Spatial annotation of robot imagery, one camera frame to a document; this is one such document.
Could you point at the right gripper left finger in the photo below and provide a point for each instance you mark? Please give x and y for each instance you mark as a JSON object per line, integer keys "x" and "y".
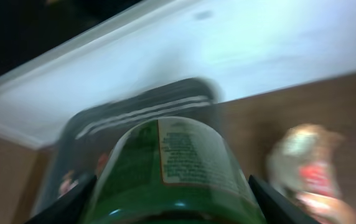
{"x": 68, "y": 208}

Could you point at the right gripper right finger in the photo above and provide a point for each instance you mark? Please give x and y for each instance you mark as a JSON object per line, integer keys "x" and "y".
{"x": 275, "y": 207}

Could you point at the green lid jar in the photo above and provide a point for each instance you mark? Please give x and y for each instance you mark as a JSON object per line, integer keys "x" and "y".
{"x": 172, "y": 170}

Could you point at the brown snack bag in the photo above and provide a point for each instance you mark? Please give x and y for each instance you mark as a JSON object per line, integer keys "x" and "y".
{"x": 300, "y": 168}

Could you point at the grey plastic basket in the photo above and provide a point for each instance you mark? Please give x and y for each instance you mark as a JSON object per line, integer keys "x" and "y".
{"x": 95, "y": 131}

